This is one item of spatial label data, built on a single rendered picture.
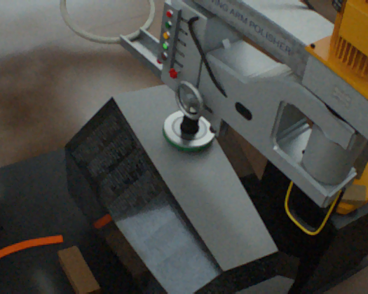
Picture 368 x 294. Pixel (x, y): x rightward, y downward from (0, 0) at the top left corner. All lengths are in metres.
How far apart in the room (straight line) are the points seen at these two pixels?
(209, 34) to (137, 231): 0.86
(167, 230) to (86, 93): 1.92
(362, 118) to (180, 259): 0.98
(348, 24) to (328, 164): 0.56
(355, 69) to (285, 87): 0.32
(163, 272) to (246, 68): 0.85
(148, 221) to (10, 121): 1.78
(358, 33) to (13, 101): 2.99
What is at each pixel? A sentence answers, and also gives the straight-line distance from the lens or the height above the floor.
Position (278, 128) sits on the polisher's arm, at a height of 1.34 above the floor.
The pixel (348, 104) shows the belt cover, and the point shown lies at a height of 1.66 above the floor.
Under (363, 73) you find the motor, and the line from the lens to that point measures 1.55.
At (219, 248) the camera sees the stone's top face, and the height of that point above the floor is 0.86.
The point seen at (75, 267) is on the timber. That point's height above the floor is 0.14.
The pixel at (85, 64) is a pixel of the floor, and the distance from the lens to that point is 4.23.
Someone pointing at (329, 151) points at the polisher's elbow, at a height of 1.43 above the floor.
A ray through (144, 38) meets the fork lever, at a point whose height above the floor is 1.13.
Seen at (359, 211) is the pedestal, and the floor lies 0.74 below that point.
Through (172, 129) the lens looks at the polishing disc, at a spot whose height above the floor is 0.92.
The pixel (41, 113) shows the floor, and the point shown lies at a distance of 3.84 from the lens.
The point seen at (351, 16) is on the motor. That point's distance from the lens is 1.40.
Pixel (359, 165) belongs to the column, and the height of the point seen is 0.87.
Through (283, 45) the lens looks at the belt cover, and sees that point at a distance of 1.69.
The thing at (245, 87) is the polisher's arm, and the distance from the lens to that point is 1.90.
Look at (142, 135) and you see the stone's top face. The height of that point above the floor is 0.86.
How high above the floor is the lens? 2.59
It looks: 45 degrees down
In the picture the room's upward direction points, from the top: 9 degrees clockwise
